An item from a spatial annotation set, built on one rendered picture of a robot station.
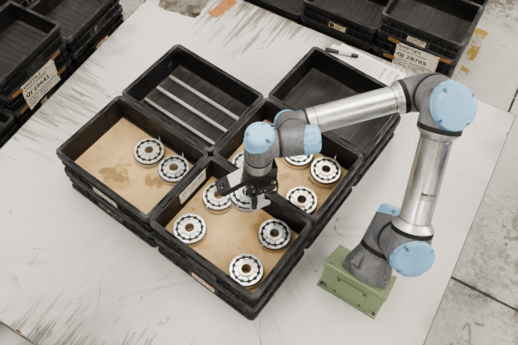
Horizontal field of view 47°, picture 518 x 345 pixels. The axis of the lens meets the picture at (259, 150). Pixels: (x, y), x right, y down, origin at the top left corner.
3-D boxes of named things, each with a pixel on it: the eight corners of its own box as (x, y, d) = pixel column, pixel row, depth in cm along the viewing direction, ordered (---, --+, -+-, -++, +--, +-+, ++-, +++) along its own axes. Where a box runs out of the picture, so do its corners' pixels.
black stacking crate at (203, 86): (264, 116, 215) (264, 96, 205) (211, 172, 201) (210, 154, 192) (179, 65, 227) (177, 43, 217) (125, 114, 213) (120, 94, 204)
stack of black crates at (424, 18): (455, 68, 318) (484, 6, 280) (435, 108, 303) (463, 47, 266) (385, 40, 328) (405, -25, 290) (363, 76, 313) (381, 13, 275)
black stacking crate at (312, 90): (401, 118, 216) (409, 98, 206) (359, 174, 203) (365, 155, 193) (311, 66, 228) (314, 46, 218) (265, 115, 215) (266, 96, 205)
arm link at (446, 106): (411, 257, 175) (460, 75, 159) (432, 285, 161) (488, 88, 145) (372, 254, 173) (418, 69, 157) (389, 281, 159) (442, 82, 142)
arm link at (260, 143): (280, 143, 143) (245, 147, 143) (277, 167, 153) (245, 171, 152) (275, 117, 148) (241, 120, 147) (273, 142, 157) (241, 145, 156)
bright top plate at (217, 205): (196, 197, 191) (196, 196, 190) (216, 176, 195) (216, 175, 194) (220, 216, 187) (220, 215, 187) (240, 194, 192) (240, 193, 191)
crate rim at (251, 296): (147, 224, 179) (146, 220, 177) (210, 158, 193) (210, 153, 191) (253, 303, 167) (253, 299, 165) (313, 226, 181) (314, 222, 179)
